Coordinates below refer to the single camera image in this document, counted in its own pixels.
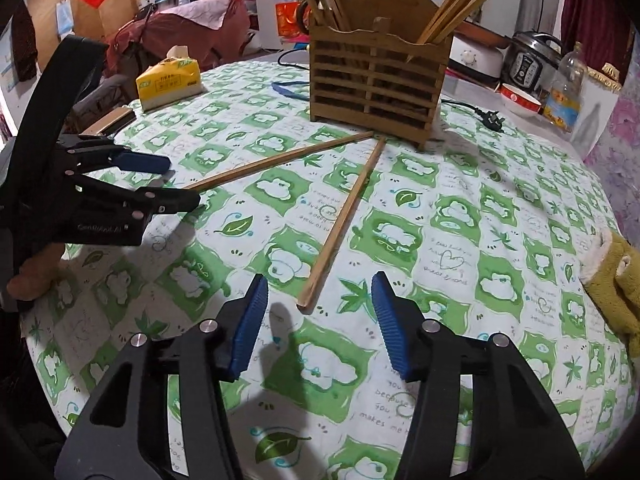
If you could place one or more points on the green printed tablecloth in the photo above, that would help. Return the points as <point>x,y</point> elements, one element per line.
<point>450,260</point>

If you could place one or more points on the brown frying pan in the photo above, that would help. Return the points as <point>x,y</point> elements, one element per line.
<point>485,37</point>

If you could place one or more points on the gold ornate object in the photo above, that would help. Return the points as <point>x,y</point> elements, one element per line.
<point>607,77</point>

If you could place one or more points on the long wooden chopstick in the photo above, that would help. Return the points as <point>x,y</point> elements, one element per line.
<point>280,160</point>
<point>345,220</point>

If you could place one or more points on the bunch of wooden chopsticks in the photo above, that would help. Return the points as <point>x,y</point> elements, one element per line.
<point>452,7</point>

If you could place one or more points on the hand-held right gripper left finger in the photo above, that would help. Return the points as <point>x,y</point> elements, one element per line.
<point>250,320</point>

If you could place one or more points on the dark hanging garment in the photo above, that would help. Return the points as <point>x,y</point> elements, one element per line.
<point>25,40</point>

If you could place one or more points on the olive green plush toy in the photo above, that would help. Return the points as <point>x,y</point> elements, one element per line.
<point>615,285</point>

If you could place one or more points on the curved wooden chair back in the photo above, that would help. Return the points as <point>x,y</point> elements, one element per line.
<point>107,122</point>

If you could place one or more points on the white electric cooker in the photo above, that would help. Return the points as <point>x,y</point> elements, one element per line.
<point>475,60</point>

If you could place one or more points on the clear plastic bottle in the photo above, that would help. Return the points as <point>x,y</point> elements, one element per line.
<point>565,95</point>

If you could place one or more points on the silver black pressure cooker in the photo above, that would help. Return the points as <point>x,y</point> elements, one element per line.
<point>530,65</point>

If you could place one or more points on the pink floral blanket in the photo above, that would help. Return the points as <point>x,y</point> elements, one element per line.
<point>620,160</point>

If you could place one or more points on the red and white bowl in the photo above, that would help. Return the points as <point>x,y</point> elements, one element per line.
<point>517,100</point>

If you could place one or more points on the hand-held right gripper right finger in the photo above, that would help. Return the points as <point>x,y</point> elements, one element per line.
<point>387,325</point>

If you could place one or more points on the dark red curtain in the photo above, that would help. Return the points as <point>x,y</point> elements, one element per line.
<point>590,5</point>

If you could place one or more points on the pink cloth covered furniture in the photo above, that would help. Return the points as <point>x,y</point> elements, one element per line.
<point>200,25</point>

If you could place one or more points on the slatted wooden chopstick holder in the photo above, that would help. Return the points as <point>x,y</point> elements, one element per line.
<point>370,90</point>

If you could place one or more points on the pale blue hanging sheet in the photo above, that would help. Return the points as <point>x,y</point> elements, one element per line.
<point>65,16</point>

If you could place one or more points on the person's left hand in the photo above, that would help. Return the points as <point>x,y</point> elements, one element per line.
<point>30,280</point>

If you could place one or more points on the yellow tissue pack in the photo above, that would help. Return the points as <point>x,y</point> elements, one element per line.
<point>170,85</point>

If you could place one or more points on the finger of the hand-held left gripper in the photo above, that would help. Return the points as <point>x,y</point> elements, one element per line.
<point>170,201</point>
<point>145,162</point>

